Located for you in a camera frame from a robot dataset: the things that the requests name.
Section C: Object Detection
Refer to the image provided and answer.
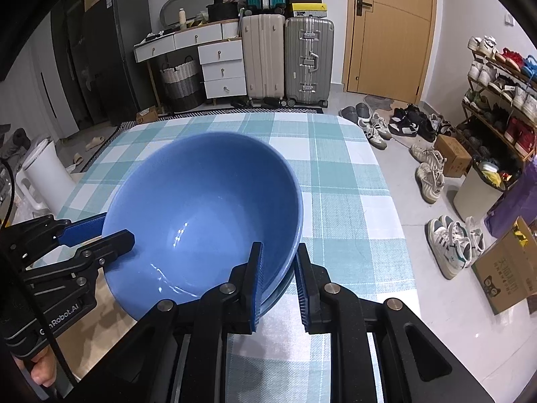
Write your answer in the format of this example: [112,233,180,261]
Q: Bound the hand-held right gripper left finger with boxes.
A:
[90,241,266,403]

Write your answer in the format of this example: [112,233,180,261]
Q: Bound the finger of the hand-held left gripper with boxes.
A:
[8,213,107,269]
[23,229,136,299]

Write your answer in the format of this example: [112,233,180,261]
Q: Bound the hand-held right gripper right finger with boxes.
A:
[294,243,496,403]

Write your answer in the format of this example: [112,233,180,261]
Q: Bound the person's left hand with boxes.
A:
[12,346,57,387]

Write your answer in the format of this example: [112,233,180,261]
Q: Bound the white electric kettle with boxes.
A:
[21,135,76,215]

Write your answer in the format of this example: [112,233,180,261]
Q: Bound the dark grey cloth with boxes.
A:
[0,128,32,160]

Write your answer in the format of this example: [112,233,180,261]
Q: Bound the teal checked tablecloth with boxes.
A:
[56,111,420,403]

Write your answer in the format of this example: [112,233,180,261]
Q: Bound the dark glass cabinet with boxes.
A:
[49,0,120,133]

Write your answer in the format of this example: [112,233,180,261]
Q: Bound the woven laundry basket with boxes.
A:
[158,56,205,112]

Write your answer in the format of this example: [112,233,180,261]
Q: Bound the scattered shoes and slippers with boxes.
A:
[339,101,487,280]

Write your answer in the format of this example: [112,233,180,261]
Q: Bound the dark grey refrigerator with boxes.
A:
[82,0,158,124]

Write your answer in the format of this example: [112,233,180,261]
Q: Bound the white trash bin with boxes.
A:
[454,160,510,223]

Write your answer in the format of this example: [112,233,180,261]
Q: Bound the white vanity desk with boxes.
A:
[133,20,248,107]

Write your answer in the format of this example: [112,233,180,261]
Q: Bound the small brown cardboard box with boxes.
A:
[433,134,473,178]

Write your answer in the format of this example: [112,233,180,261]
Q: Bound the grey doormat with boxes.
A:
[363,96,397,112]

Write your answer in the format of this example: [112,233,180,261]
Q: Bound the cat print cardboard box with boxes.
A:
[471,217,537,315]

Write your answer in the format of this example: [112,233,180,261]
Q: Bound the beige suitcase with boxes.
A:
[241,14,288,107]

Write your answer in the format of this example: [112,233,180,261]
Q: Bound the silver suitcase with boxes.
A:
[284,17,335,107]

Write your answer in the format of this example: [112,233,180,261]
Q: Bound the purple bag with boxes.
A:
[484,155,537,240]

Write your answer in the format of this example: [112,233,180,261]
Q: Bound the black storage bag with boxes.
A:
[206,2,240,24]

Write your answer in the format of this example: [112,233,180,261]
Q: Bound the wooden door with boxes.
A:
[341,0,439,103]

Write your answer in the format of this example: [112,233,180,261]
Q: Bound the yellow and black shoe box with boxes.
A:
[291,2,328,19]

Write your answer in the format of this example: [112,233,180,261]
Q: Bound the shoe rack with shoes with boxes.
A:
[461,36,537,164]

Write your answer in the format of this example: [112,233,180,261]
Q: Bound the wooden shoe rack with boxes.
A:
[461,48,537,164]

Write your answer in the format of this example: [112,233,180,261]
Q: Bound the black cable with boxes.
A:
[0,162,80,403]

